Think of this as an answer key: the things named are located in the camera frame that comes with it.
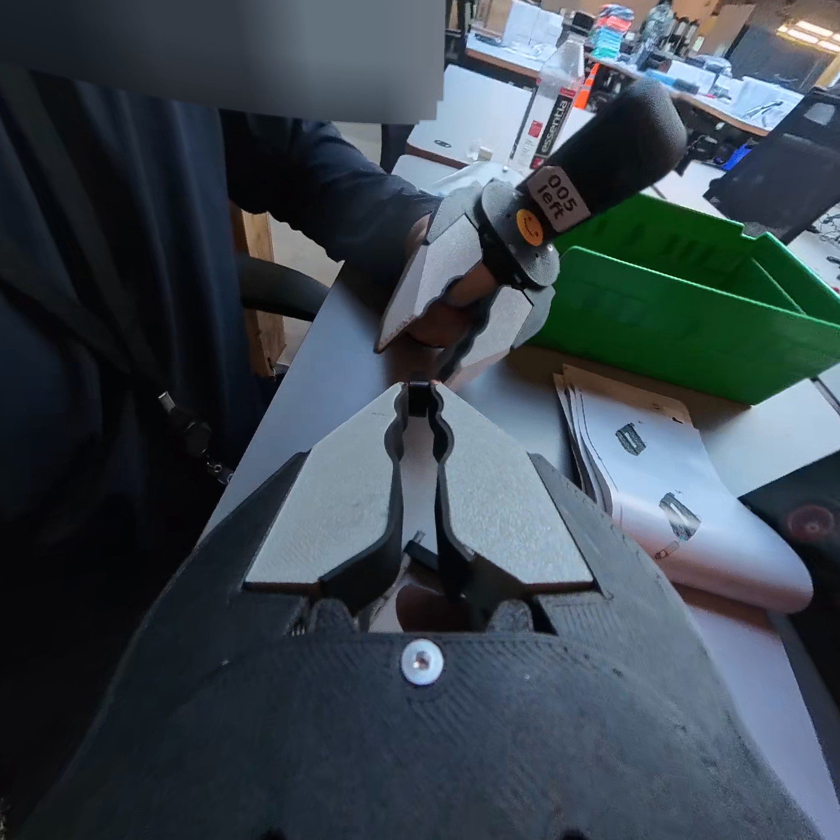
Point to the person's left forearm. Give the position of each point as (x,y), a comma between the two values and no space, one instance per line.
(328,190)

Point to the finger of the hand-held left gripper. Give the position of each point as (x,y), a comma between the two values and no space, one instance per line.
(502,328)
(433,269)

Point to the black office chair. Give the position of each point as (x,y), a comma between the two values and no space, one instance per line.
(781,170)

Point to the black lego beam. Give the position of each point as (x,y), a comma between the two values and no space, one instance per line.
(418,400)

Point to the wooden post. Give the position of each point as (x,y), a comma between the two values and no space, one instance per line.
(259,295)

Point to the black chair armrest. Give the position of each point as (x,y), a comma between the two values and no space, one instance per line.
(282,285)

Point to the clear water bottle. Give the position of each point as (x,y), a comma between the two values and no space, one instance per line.
(548,111)

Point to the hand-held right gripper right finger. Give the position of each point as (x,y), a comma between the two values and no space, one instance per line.
(512,512)

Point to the white instruction booklet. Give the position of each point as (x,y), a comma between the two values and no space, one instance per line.
(656,472)

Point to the stack of colourful folded cloths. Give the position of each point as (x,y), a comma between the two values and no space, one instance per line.
(610,33)

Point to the black lego box red truck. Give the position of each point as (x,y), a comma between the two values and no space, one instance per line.
(807,518)

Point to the person's left hand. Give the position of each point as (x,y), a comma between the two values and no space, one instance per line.
(436,328)

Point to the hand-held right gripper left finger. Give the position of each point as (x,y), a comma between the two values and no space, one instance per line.
(321,518)

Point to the green plastic bin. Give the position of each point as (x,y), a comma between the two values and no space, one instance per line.
(689,341)

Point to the person's torso in dark clothing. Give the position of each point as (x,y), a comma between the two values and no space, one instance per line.
(98,295)

